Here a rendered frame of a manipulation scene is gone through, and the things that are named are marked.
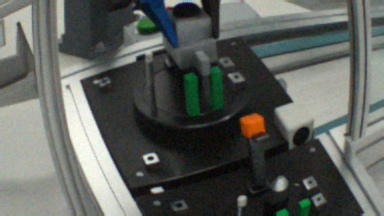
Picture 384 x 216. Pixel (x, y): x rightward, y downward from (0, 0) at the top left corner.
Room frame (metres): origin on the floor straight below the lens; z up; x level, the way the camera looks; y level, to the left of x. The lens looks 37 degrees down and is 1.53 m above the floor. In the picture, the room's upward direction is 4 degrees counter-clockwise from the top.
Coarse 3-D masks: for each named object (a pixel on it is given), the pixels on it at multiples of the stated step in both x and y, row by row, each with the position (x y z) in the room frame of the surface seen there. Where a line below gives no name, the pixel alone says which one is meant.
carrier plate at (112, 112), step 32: (128, 64) 0.85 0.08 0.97; (256, 64) 0.83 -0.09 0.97; (96, 96) 0.78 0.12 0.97; (128, 96) 0.78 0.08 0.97; (256, 96) 0.76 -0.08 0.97; (288, 96) 0.75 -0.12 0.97; (128, 128) 0.71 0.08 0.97; (128, 160) 0.65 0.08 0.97; (160, 160) 0.65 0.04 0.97; (192, 160) 0.65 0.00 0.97; (224, 160) 0.65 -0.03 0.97
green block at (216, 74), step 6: (210, 72) 0.71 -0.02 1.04; (216, 72) 0.71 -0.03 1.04; (210, 78) 0.71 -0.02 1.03; (216, 78) 0.71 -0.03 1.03; (210, 84) 0.72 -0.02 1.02; (216, 84) 0.71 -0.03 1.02; (210, 90) 0.72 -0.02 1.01; (216, 90) 0.71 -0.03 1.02; (210, 96) 0.72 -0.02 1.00; (216, 96) 0.71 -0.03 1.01; (222, 96) 0.71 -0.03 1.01; (210, 102) 0.72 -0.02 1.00; (216, 102) 0.71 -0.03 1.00; (222, 102) 0.71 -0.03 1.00; (216, 108) 0.71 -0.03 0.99
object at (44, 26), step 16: (48, 0) 0.49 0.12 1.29; (32, 16) 0.64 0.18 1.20; (48, 16) 0.49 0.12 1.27; (32, 32) 0.64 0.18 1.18; (48, 32) 0.49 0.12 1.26; (48, 48) 0.49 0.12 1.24; (48, 64) 0.48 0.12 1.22; (48, 80) 0.48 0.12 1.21; (48, 96) 0.48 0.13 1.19; (48, 112) 0.48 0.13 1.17; (64, 112) 0.49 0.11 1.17; (48, 128) 0.64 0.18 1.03; (64, 128) 0.48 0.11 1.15; (64, 144) 0.49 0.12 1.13; (64, 160) 0.48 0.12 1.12; (64, 176) 0.48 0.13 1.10; (64, 192) 0.64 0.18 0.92; (80, 192) 0.48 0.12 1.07; (64, 208) 0.66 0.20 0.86; (80, 208) 0.48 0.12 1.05
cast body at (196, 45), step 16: (176, 16) 0.75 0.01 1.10; (192, 16) 0.74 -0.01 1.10; (208, 16) 0.74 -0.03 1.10; (176, 32) 0.72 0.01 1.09; (192, 32) 0.73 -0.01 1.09; (208, 32) 0.74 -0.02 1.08; (176, 48) 0.73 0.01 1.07; (192, 48) 0.72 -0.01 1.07; (208, 48) 0.73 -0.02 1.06; (192, 64) 0.72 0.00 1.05; (208, 64) 0.71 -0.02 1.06
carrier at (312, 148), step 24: (312, 144) 0.65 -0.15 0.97; (288, 168) 0.61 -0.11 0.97; (312, 168) 0.61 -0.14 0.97; (336, 168) 0.60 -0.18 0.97; (168, 192) 0.60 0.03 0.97; (192, 192) 0.59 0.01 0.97; (216, 192) 0.59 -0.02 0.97; (240, 192) 0.56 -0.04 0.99; (264, 192) 0.55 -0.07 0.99; (288, 192) 0.51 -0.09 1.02; (312, 192) 0.53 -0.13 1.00; (336, 192) 0.55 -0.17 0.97
